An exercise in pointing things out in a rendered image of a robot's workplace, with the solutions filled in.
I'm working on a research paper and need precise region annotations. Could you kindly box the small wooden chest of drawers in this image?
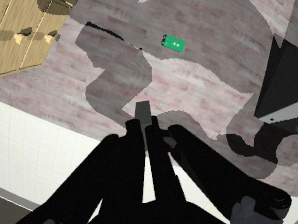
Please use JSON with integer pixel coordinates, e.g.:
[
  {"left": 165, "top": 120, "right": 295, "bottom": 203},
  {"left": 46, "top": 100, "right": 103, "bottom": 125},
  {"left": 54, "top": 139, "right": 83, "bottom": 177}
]
[{"left": 0, "top": 0, "right": 74, "bottom": 77}]

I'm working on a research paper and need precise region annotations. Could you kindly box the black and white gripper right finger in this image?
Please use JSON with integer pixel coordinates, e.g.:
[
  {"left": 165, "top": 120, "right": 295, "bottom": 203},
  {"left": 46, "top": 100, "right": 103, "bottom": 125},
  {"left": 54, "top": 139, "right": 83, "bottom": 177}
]
[{"left": 143, "top": 100, "right": 292, "bottom": 224}]

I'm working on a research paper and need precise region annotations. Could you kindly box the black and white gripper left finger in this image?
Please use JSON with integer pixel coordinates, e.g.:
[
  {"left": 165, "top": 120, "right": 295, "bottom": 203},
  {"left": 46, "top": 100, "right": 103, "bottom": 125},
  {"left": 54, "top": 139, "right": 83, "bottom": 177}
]
[{"left": 16, "top": 101, "right": 147, "bottom": 224}]

